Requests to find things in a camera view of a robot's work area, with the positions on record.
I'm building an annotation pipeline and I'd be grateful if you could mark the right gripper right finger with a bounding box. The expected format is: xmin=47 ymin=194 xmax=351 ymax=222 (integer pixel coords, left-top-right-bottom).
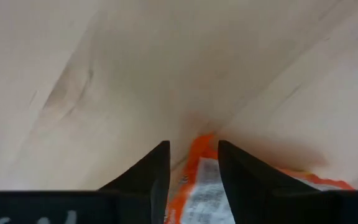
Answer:
xmin=218 ymin=140 xmax=323 ymax=224

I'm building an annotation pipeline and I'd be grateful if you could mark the orange Maruchan ramen packet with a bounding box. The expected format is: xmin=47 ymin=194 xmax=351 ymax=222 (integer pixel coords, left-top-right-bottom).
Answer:
xmin=165 ymin=133 xmax=356 ymax=224

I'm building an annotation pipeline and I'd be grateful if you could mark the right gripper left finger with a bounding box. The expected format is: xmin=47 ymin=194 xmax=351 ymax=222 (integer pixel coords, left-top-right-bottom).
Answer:
xmin=99 ymin=140 xmax=171 ymax=224

